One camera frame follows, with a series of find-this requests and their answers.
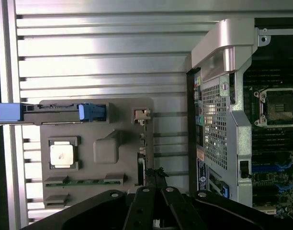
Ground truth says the green motherboard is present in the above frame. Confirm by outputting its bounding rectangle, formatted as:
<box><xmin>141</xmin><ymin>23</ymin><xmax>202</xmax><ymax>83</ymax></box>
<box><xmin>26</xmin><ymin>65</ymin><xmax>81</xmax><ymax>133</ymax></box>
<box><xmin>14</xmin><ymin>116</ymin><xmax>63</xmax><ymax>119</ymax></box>
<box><xmin>243</xmin><ymin>69</ymin><xmax>293</xmax><ymax>216</ymax></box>

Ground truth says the blue slot retention clip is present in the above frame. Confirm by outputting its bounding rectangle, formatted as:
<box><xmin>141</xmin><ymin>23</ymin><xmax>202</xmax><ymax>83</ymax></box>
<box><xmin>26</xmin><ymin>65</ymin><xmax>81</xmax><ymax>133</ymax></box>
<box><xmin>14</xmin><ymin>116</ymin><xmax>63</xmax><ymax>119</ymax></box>
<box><xmin>217</xmin><ymin>182</ymin><xmax>230</xmax><ymax>198</ymax></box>

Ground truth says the black chassis latch tab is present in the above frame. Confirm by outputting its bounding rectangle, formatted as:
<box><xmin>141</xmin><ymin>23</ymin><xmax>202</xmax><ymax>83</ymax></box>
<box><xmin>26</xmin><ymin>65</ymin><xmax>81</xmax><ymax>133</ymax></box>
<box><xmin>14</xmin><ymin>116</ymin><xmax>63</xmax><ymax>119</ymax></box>
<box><xmin>239</xmin><ymin>160</ymin><xmax>253</xmax><ymax>179</ymax></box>

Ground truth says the silver CPU chip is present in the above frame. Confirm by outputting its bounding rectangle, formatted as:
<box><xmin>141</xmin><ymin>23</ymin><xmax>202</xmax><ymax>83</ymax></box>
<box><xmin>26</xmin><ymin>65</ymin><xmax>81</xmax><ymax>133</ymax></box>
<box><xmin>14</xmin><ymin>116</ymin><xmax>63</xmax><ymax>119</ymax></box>
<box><xmin>50</xmin><ymin>144</ymin><xmax>77</xmax><ymax>166</ymax></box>

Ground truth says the hard disk in blue carrier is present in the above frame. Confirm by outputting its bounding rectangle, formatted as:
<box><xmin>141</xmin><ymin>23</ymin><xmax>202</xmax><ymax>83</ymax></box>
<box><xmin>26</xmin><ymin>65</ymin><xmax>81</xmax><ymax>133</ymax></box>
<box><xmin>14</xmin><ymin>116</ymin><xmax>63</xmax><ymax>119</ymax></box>
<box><xmin>0</xmin><ymin>102</ymin><xmax>106</xmax><ymax>127</ymax></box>

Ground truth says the green RAM stick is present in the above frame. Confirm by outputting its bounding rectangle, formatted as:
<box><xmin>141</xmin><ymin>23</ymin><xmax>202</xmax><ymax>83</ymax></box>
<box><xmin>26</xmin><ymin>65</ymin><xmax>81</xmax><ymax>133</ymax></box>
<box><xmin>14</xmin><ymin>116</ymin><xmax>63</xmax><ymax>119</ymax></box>
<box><xmin>45</xmin><ymin>180</ymin><xmax>106</xmax><ymax>186</ymax></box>

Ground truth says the CPU socket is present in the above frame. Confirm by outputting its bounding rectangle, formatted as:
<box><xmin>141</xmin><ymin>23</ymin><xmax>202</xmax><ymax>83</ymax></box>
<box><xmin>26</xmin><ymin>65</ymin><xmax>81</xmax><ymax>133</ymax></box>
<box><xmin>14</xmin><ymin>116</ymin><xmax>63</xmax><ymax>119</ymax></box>
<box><xmin>254</xmin><ymin>87</ymin><xmax>293</xmax><ymax>127</ymax></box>

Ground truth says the open grey PC case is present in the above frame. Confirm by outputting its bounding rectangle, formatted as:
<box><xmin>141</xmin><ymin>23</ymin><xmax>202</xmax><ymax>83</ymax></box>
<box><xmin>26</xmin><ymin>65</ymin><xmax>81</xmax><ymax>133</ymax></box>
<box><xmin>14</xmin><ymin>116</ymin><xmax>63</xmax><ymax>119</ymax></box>
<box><xmin>186</xmin><ymin>18</ymin><xmax>293</xmax><ymax>216</ymax></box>

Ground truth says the grey plastic parts rack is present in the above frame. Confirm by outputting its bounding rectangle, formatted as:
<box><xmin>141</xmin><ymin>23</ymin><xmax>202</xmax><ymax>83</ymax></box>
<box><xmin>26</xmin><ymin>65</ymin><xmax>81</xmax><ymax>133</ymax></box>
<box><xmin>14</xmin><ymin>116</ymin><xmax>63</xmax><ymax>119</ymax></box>
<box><xmin>37</xmin><ymin>97</ymin><xmax>155</xmax><ymax>209</ymax></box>

